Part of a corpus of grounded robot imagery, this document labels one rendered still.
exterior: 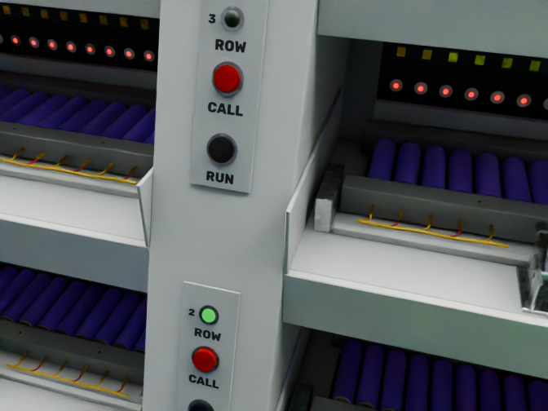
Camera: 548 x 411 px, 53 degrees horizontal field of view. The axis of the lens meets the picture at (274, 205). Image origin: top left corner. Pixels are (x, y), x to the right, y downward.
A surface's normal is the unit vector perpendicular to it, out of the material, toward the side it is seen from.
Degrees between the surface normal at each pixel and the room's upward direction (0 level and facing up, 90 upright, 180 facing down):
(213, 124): 90
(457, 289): 20
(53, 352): 110
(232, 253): 90
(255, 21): 90
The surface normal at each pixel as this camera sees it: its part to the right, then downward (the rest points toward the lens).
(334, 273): 0.01, -0.82
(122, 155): -0.26, 0.55
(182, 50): -0.25, 0.25
